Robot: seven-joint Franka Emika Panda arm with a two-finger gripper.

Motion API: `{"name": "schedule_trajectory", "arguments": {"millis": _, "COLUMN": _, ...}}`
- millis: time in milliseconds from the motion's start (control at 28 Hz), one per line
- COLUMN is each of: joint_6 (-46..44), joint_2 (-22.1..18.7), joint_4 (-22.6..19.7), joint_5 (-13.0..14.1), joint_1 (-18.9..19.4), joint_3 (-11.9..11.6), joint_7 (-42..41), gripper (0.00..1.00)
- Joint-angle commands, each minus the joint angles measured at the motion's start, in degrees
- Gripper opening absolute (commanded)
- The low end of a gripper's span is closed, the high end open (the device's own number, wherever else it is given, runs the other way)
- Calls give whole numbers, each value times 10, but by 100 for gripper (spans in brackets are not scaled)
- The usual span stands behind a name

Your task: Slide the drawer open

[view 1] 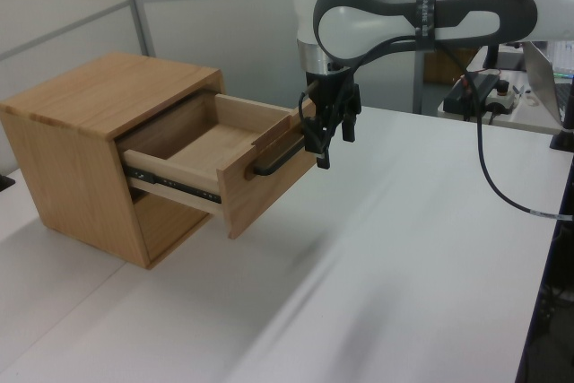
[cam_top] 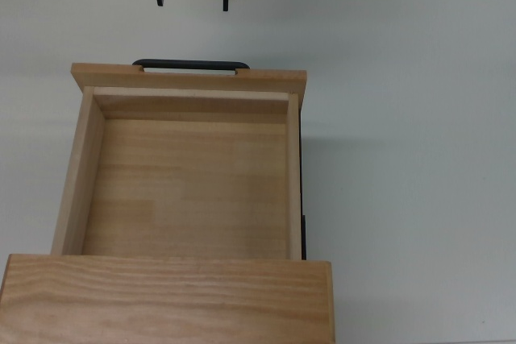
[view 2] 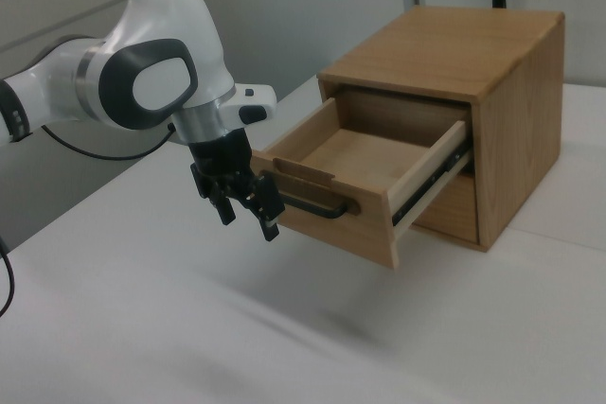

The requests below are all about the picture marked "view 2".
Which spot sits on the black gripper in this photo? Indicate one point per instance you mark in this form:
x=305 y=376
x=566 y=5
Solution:
x=220 y=153

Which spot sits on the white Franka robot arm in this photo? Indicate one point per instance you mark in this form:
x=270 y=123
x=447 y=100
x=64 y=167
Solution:
x=165 y=21

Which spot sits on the black metal drawer slide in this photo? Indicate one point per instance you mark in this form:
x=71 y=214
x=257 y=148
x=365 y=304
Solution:
x=426 y=186

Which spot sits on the wooden drawer with slot pull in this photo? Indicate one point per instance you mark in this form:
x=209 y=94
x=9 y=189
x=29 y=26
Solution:
x=450 y=205

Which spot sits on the wooden two-drawer cabinet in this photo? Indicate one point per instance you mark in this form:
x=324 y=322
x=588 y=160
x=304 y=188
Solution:
x=450 y=44

